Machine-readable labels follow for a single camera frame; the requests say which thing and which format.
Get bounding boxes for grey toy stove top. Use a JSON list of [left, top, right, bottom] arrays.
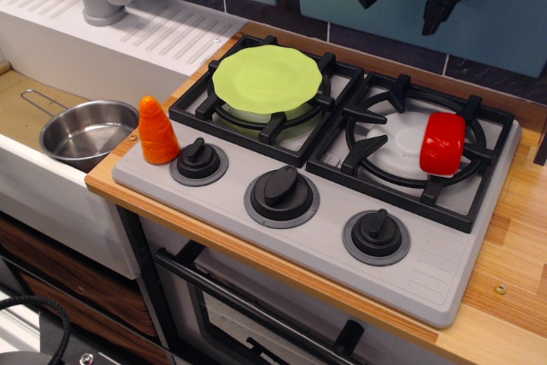
[[112, 35, 521, 327]]

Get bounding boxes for black right burner grate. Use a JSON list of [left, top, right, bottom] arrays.
[[307, 73, 521, 233]]

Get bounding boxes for stainless steel pot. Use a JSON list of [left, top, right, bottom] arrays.
[[21, 89, 139, 173]]

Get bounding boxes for black burner grate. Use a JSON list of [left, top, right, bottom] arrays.
[[307, 73, 521, 233], [169, 35, 364, 167]]

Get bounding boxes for black stove knob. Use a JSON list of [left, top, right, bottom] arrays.
[[244, 166, 320, 229], [169, 138, 229, 187], [343, 209, 411, 267]]

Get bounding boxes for black left burner grate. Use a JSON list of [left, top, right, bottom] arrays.
[[169, 35, 364, 167]]

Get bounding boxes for orange toy carrot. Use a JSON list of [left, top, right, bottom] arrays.
[[138, 96, 180, 165]]

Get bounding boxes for black oven door handle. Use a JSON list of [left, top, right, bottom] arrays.
[[154, 241, 364, 364]]

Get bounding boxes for black right stove knob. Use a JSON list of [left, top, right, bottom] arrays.
[[343, 209, 411, 267]]

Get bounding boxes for white toy sink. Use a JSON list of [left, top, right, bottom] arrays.
[[1, 0, 244, 279]]

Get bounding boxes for teal cabinet right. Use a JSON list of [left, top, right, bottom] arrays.
[[300, 0, 546, 78]]

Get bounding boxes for wooden drawer front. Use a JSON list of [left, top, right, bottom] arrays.
[[1, 213, 170, 364]]

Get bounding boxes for green plastic plate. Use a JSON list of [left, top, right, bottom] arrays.
[[212, 45, 323, 115]]

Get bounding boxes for black left stove knob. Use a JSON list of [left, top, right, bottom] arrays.
[[169, 138, 229, 187]]

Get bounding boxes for black middle stove knob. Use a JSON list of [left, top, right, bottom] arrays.
[[244, 166, 320, 229]]

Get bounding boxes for black braided cable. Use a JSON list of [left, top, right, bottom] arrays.
[[0, 294, 72, 365]]

